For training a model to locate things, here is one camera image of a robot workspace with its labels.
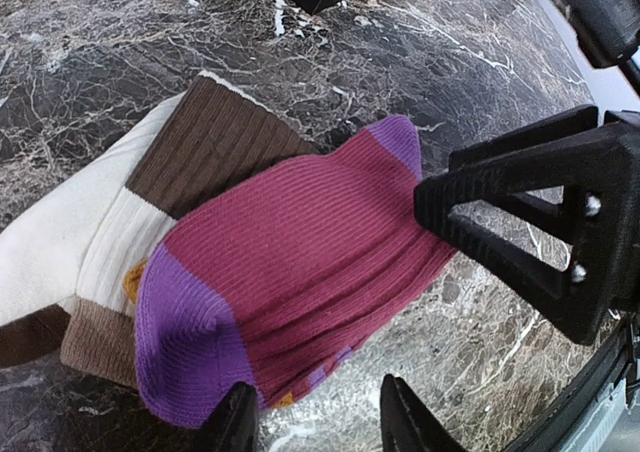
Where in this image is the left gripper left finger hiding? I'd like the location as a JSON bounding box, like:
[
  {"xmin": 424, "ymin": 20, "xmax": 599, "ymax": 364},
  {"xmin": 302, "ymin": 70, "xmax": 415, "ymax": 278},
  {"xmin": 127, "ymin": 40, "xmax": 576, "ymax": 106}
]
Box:
[{"xmin": 192, "ymin": 382, "xmax": 259, "ymax": 452}]

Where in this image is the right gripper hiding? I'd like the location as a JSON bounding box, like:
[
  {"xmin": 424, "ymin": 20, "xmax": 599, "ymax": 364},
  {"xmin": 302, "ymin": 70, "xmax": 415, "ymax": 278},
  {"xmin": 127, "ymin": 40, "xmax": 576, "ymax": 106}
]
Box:
[{"xmin": 551, "ymin": 0, "xmax": 639, "ymax": 69}]

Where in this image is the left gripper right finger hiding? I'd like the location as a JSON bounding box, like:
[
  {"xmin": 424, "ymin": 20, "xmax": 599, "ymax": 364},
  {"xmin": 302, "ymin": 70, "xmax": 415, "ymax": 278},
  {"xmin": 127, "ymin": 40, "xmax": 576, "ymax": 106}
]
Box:
[{"xmin": 380, "ymin": 374, "xmax": 466, "ymax": 452}]

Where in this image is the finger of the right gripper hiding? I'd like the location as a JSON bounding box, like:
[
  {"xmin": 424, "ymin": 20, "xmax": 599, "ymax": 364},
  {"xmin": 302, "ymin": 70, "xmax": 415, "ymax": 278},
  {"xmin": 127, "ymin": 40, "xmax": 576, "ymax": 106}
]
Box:
[{"xmin": 414, "ymin": 105, "xmax": 639, "ymax": 345}]

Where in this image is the magenta purple sock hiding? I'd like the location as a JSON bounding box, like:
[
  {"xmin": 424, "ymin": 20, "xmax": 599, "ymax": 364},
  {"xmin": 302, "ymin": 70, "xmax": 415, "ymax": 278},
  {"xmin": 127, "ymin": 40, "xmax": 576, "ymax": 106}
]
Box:
[{"xmin": 135, "ymin": 115, "xmax": 455, "ymax": 428}]

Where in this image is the cream brown sock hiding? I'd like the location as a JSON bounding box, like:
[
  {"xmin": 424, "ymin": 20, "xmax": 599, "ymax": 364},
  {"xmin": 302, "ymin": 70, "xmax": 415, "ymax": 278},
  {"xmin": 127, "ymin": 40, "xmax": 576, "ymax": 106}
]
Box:
[{"xmin": 1, "ymin": 72, "xmax": 313, "ymax": 387}]

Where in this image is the white cable duct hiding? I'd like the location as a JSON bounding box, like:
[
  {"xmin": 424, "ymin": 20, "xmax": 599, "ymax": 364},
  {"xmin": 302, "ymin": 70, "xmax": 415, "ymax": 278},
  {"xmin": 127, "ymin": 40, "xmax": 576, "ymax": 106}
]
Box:
[{"xmin": 558, "ymin": 378, "xmax": 639, "ymax": 451}]

